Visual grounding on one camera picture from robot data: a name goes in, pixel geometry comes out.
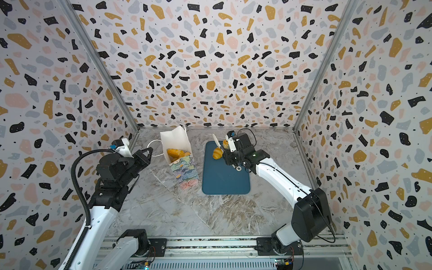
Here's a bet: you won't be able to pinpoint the white metal tongs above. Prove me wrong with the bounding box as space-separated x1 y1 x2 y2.
212 134 242 172

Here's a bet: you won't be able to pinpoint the rectangular pastry bread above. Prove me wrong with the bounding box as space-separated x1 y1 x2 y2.
223 139 230 149

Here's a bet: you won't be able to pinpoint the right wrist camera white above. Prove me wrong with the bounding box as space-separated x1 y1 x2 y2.
226 130 236 152

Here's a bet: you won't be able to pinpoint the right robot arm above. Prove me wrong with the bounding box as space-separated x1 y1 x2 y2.
214 131 331 255

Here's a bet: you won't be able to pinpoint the teal tray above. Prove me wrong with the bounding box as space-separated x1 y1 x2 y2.
202 141 250 195

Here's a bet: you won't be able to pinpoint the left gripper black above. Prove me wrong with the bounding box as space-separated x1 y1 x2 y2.
117 146 153 189

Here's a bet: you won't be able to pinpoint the black corrugated cable left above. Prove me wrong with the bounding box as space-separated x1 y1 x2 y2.
63 149 115 270

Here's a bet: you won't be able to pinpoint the floral paper bag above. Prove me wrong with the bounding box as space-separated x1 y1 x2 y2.
147 126 199 189

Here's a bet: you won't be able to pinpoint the small striped bun top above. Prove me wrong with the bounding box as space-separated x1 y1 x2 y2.
212 147 223 160

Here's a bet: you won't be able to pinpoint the large seeded oval bread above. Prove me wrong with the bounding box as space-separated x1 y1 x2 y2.
167 148 191 163

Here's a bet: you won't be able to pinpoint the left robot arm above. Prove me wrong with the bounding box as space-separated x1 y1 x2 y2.
60 145 153 270

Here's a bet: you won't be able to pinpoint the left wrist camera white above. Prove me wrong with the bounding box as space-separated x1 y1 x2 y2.
110 138 132 158

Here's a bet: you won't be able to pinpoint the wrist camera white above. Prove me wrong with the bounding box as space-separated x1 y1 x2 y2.
226 130 236 152
110 138 132 158

